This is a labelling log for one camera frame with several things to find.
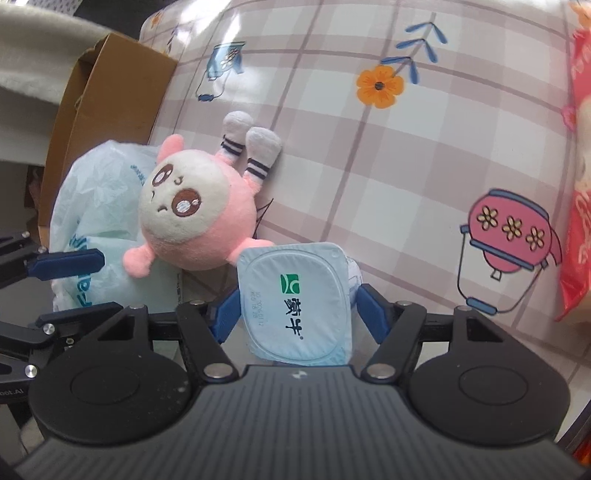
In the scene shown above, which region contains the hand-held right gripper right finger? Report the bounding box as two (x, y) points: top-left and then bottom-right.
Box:
(358, 285), (504, 381)

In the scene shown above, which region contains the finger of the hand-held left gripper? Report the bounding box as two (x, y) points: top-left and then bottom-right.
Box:
(0, 302), (125, 365)
(0, 233), (106, 289)

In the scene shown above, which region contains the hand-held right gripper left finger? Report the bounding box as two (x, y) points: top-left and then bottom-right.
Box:
(95, 286), (245, 383)

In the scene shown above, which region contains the pale green plastic bag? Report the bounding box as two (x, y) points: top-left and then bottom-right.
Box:
(48, 141), (185, 319)

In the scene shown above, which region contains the blue white yogurt cup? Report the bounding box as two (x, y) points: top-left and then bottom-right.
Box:
(237, 241), (363, 367)

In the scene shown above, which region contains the pink plush toy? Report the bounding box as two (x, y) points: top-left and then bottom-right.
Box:
(122, 111), (283, 279)

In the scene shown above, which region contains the brown cardboard box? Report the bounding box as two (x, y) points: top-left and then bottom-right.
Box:
(39, 33), (178, 245)

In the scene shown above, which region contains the checked floral tablecloth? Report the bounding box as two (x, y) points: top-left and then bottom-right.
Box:
(139, 0), (591, 402)

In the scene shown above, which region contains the white curtain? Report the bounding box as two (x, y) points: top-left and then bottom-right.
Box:
(0, 9), (109, 162)

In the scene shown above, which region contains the red white wipes packet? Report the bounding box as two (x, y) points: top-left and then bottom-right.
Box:
(556, 28), (591, 321)

